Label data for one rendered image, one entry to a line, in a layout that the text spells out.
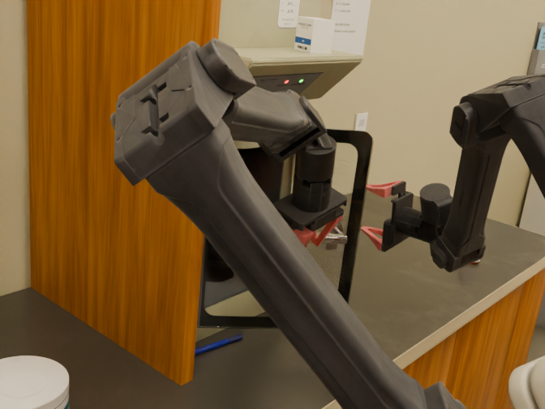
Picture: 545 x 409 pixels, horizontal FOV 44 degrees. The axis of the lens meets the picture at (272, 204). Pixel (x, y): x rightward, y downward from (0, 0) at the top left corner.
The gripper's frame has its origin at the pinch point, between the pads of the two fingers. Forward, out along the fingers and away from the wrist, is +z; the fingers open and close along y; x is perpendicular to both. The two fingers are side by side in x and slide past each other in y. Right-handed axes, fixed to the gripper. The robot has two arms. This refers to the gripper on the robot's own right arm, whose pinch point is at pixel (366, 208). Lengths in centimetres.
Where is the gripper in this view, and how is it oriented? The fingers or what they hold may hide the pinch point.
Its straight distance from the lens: 144.6
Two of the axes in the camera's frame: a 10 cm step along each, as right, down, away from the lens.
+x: -6.8, 2.8, -6.8
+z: -7.4, -2.6, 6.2
